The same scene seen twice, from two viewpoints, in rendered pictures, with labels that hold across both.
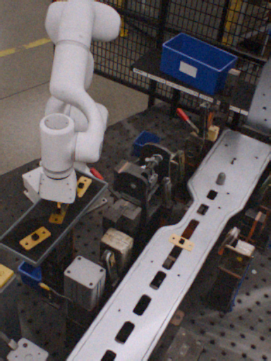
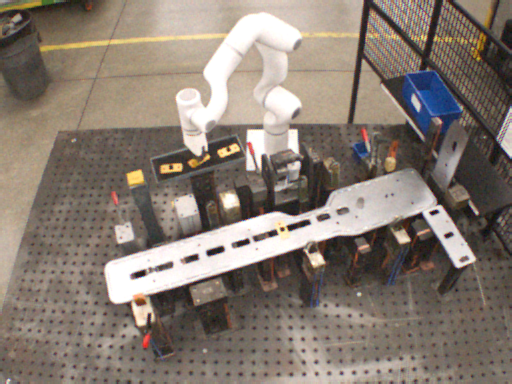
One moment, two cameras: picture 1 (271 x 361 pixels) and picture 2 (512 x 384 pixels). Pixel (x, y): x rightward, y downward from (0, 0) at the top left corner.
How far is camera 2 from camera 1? 100 cm
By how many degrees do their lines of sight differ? 33
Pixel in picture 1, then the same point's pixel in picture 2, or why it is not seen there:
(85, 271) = (186, 206)
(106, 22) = (278, 37)
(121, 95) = not seen: hidden behind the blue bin
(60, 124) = (187, 97)
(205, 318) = (289, 300)
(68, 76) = (213, 67)
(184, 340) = (213, 286)
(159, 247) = (264, 223)
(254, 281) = (351, 300)
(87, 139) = (200, 114)
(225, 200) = (348, 220)
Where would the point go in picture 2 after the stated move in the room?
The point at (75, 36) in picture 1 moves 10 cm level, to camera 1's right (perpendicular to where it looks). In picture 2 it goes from (232, 41) to (251, 53)
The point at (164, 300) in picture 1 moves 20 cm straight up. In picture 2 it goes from (231, 257) to (227, 228)
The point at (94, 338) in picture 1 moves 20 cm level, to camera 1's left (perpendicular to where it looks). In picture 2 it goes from (170, 250) to (141, 220)
